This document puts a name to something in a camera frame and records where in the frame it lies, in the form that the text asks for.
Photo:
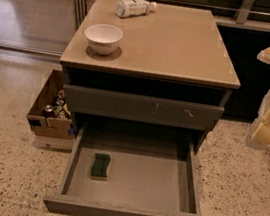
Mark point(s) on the green yellow sponge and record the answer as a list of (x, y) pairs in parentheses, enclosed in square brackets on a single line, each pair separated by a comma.
[(100, 166)]

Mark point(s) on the grey drawer cabinet beige top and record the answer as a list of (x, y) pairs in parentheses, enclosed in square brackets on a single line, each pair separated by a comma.
[(175, 53)]

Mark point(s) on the open grey middle drawer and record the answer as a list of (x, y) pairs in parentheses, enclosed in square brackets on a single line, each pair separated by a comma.
[(145, 178)]

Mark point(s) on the closed grey top drawer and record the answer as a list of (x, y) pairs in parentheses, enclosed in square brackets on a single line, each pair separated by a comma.
[(142, 108)]

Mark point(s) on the white plastic bottle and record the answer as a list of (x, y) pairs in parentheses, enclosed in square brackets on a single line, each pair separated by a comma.
[(134, 8)]

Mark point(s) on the white ceramic bowl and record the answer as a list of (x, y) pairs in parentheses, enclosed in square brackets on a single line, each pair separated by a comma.
[(103, 39)]

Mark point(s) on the cardboard box with items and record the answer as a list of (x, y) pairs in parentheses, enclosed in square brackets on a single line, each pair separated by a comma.
[(59, 125)]

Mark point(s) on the metal can in box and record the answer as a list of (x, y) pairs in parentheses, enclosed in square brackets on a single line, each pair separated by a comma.
[(48, 110)]

